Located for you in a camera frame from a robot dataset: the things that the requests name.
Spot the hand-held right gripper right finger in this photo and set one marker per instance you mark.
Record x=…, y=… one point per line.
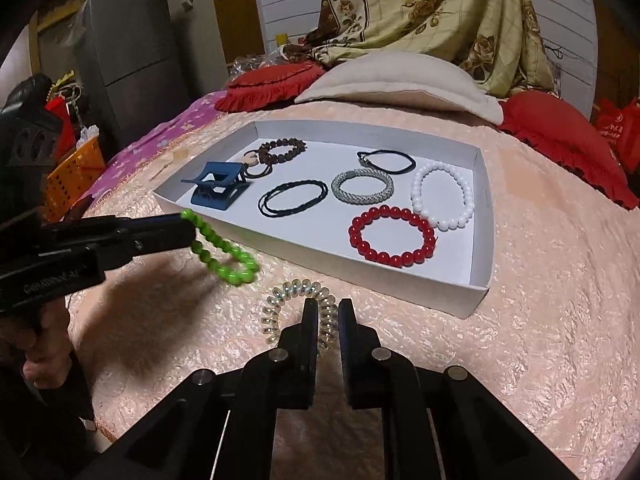
x=352, y=355

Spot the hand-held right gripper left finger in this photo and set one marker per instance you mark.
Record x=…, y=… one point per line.
x=305, y=355

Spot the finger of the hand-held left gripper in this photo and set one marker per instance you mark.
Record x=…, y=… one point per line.
x=165, y=232

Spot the blue hair claw clip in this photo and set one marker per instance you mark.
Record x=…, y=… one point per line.
x=215, y=192

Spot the white shallow box tray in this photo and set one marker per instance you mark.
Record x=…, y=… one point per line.
x=310, y=240

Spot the person's left forearm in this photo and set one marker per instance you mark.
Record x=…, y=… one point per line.
x=40, y=425

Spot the person's left hand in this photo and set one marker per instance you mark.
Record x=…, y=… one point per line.
x=47, y=355

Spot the orange plastic basket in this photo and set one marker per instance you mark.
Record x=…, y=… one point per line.
x=72, y=180

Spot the purple floral sheet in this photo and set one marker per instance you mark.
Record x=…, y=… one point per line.
x=165, y=127

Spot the white plastic bag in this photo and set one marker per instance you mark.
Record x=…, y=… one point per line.
x=90, y=134

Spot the red gift bag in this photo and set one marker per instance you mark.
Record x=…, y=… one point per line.
x=60, y=125

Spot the dark round object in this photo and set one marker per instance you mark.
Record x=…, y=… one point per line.
x=27, y=92

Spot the grey refrigerator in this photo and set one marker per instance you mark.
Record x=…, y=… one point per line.
x=135, y=60

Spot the red fringed pillow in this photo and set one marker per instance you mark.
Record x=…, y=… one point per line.
x=265, y=85

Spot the clear plastic bag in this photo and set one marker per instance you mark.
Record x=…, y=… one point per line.
x=252, y=65

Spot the pink textured bedspread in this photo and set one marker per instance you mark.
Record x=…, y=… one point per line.
x=540, y=285

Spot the small yellow container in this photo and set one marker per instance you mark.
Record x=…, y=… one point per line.
x=282, y=40

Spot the beige pillow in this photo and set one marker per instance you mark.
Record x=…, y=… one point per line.
x=400, y=82

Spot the red ruffled pillow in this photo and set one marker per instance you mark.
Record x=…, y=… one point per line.
x=560, y=140

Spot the red shopping bag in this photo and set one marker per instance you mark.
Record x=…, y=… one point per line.
x=620, y=135

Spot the yellow floral quilt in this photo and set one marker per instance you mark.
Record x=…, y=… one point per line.
x=440, y=5

